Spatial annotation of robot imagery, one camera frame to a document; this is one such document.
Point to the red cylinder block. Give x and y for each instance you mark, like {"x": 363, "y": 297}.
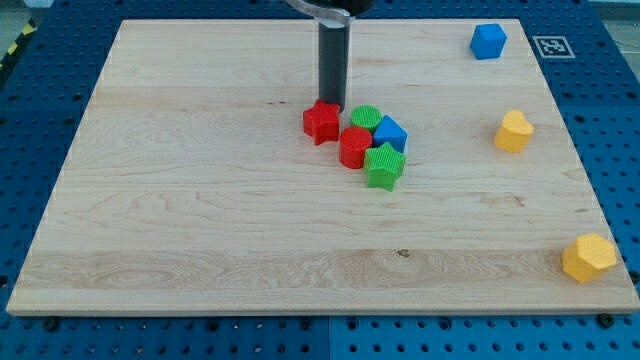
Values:
{"x": 354, "y": 141}

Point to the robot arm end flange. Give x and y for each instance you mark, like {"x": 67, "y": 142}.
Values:
{"x": 336, "y": 13}

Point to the white fiducial marker tag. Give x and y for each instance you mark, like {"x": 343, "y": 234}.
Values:
{"x": 553, "y": 47}

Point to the green cylinder block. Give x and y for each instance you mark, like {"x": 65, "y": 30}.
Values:
{"x": 366, "y": 116}

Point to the yellow hexagon block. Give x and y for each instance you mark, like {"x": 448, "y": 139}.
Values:
{"x": 589, "y": 257}

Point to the light wooden board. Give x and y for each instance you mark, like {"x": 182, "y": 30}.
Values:
{"x": 190, "y": 188}

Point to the blue cube block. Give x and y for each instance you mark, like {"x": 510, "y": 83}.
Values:
{"x": 488, "y": 41}

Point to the dark cylindrical robot pusher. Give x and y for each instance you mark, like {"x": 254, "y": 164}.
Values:
{"x": 333, "y": 46}

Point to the yellow heart block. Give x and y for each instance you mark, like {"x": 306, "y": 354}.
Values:
{"x": 514, "y": 132}

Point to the red star block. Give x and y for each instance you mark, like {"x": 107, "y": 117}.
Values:
{"x": 321, "y": 122}

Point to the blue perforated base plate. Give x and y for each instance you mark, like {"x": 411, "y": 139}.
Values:
{"x": 41, "y": 107}

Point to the green star block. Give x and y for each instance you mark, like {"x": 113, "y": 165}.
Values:
{"x": 384, "y": 165}

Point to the blue triangular block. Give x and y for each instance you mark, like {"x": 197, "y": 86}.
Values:
{"x": 389, "y": 131}

